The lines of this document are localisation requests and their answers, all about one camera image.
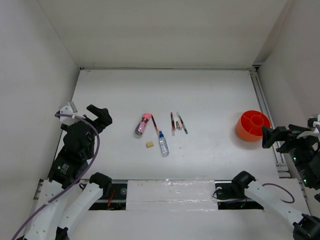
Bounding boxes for green pen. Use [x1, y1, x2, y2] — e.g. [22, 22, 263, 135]
[176, 111, 188, 134]

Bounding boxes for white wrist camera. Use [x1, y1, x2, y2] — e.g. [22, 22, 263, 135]
[297, 114, 320, 139]
[58, 101, 78, 126]

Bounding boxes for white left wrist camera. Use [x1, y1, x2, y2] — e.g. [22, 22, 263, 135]
[58, 101, 78, 126]

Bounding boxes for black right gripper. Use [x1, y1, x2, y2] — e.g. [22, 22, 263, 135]
[261, 122, 320, 186]

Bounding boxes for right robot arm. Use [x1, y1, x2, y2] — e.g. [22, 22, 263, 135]
[226, 121, 320, 240]

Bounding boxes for orange round organizer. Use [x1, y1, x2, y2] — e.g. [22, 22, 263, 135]
[235, 110, 271, 142]

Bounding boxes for yellow eraser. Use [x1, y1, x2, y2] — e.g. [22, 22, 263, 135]
[146, 141, 154, 148]

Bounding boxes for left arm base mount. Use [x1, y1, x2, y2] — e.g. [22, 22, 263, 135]
[89, 181, 128, 211]

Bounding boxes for aluminium side rail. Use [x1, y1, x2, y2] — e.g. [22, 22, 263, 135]
[250, 65, 292, 179]

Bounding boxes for blue spray bottle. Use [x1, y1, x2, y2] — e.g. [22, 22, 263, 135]
[158, 131, 170, 157]

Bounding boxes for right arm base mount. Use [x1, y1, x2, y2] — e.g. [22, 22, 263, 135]
[212, 182, 264, 210]

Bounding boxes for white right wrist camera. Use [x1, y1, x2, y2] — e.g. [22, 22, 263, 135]
[297, 114, 320, 139]

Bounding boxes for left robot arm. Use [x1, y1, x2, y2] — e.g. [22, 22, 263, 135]
[13, 101, 113, 240]

